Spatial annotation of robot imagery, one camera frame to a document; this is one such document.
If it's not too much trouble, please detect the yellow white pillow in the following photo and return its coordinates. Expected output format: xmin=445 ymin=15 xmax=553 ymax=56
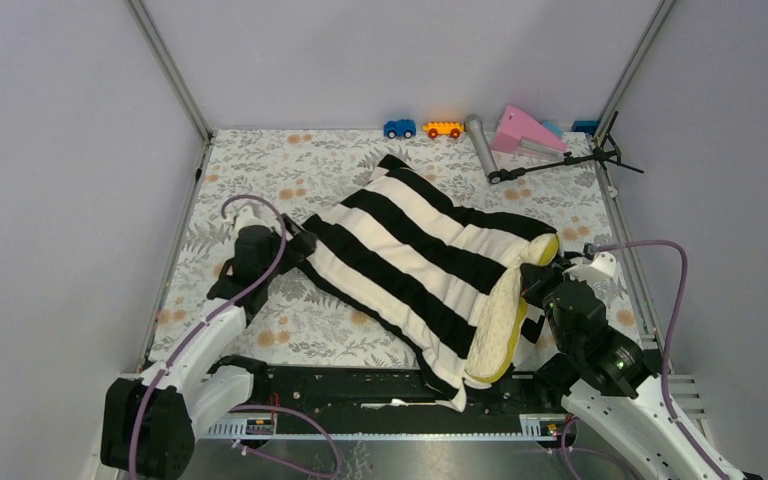
xmin=464 ymin=233 xmax=560 ymax=389

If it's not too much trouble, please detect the black white striped pillowcase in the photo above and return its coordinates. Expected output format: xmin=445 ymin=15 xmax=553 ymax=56
xmin=301 ymin=154 xmax=558 ymax=411

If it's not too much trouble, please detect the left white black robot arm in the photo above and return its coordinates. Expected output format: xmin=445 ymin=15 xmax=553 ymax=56
xmin=100 ymin=215 xmax=316 ymax=479

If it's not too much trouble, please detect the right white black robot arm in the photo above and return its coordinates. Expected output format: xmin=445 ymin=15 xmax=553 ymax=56
xmin=519 ymin=252 xmax=752 ymax=479

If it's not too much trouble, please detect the floral patterned table mat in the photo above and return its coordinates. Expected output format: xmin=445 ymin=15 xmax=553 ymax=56
xmin=147 ymin=130 xmax=615 ymax=368

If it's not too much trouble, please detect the black mini tripod stand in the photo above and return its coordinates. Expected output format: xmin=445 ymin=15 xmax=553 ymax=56
xmin=487 ymin=111 xmax=645 ymax=185

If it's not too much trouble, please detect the blue toy car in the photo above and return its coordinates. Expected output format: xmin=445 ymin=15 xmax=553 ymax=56
xmin=383 ymin=119 xmax=417 ymax=139

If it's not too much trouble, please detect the light blue block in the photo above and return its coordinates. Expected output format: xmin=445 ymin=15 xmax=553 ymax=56
xmin=541 ymin=121 xmax=564 ymax=139

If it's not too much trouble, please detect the pink triangular block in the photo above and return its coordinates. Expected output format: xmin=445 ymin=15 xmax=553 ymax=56
xmin=490 ymin=105 xmax=567 ymax=155

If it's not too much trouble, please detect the dark blue block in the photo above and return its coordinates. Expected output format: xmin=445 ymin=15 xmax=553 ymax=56
xmin=571 ymin=120 xmax=600 ymax=136

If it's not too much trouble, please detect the grey microphone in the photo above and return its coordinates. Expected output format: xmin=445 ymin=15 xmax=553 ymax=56
xmin=464 ymin=114 xmax=500 ymax=185

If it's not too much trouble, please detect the orange yellow toy car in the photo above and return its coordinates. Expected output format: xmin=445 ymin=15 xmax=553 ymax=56
xmin=423 ymin=122 xmax=465 ymax=139

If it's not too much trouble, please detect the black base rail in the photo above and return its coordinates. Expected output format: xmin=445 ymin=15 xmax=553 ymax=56
xmin=247 ymin=366 xmax=569 ymax=438

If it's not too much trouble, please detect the right aluminium frame post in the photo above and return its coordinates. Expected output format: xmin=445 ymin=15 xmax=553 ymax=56
xmin=596 ymin=0 xmax=678 ymax=138

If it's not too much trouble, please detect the aluminium frame post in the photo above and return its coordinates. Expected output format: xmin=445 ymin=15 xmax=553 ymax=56
xmin=596 ymin=0 xmax=678 ymax=138
xmin=124 ymin=0 xmax=213 ymax=143

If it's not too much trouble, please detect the left aluminium frame post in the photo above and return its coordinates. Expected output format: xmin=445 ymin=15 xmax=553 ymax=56
xmin=124 ymin=0 xmax=213 ymax=143

